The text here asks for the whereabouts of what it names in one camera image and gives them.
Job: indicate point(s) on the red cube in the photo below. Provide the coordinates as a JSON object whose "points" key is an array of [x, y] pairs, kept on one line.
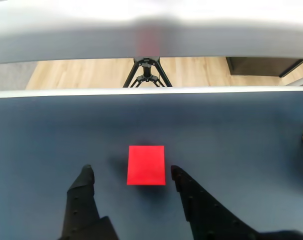
{"points": [[146, 166]]}

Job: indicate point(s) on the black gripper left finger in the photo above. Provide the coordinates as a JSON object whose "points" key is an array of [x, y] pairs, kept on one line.
{"points": [[79, 212]]}

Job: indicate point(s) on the grey floor rug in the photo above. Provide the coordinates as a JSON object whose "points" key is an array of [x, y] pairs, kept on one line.
{"points": [[9, 76]]}

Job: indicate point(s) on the aluminium frame rail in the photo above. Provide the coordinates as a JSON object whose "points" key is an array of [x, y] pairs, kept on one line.
{"points": [[66, 37]]}

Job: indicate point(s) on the white table edge rail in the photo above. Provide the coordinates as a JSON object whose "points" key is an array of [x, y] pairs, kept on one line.
{"points": [[91, 93]]}

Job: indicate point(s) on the dark cabinet base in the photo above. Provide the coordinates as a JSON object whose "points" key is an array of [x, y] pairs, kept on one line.
{"points": [[256, 66]]}

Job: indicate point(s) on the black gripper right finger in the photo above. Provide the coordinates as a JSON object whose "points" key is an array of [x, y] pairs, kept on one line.
{"points": [[206, 217]]}

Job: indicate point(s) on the black camera tripod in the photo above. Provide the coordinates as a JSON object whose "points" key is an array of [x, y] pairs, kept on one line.
{"points": [[147, 72]]}

